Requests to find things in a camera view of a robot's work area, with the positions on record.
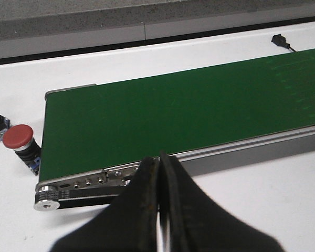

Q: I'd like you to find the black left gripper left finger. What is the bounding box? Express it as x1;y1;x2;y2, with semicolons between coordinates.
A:
51;157;158;251

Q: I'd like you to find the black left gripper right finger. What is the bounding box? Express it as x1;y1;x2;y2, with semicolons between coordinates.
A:
158;152;283;251

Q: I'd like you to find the red push button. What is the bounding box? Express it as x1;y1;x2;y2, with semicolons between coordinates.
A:
3;124;41;175

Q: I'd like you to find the black drive belt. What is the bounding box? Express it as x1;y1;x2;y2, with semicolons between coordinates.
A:
34;186;125;212

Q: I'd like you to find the green conveyor belt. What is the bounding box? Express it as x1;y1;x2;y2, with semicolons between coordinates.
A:
39;49;315;182

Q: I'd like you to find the grey stone slab right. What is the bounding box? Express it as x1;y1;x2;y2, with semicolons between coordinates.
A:
144;1;315;27

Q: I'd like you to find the grey stone slab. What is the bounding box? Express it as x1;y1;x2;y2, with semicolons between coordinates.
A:
144;1;315;27
0;1;149;37

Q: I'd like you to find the grey stone slab left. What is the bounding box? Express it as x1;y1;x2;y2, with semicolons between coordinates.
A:
0;1;149;37

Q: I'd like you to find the black sensor with cable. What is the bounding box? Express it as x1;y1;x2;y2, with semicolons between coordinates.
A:
271;34;296;52

